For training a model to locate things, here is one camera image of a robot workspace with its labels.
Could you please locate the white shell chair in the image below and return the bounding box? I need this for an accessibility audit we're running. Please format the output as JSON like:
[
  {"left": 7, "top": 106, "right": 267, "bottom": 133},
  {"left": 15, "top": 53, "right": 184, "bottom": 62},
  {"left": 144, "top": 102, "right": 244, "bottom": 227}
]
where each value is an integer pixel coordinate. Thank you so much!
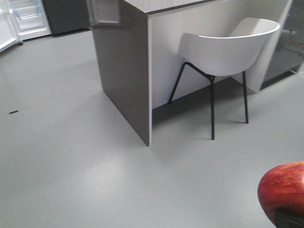
[{"left": 169, "top": 18, "right": 281, "bottom": 139}]

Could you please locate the grey kitchen island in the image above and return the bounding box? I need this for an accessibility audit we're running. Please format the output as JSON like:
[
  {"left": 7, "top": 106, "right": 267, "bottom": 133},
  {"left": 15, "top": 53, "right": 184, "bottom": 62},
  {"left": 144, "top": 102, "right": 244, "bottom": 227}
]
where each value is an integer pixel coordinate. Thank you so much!
[{"left": 87, "top": 0, "right": 292, "bottom": 146}]

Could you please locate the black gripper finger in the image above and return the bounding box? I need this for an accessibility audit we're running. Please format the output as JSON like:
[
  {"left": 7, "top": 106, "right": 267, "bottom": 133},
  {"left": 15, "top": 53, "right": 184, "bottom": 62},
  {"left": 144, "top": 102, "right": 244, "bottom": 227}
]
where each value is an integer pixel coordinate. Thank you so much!
[{"left": 274, "top": 209, "right": 304, "bottom": 228}]

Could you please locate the red yellow apple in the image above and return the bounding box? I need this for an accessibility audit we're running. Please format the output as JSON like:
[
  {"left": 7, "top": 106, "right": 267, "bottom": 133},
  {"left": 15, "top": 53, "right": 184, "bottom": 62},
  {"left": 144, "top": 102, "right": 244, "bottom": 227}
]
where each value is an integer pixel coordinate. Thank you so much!
[{"left": 257, "top": 161, "right": 304, "bottom": 226}]

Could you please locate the open fridge door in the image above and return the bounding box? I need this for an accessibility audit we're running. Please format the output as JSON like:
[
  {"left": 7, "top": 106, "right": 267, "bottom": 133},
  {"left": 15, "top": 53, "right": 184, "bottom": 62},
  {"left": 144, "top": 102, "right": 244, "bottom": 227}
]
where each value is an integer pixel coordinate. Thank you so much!
[{"left": 0, "top": 0, "right": 19, "bottom": 52}]

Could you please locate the fridge body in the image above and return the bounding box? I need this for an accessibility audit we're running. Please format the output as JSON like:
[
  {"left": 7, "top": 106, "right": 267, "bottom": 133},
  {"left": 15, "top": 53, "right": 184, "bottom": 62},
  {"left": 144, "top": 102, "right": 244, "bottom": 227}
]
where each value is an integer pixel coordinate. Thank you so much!
[{"left": 8, "top": 0, "right": 90, "bottom": 40}]

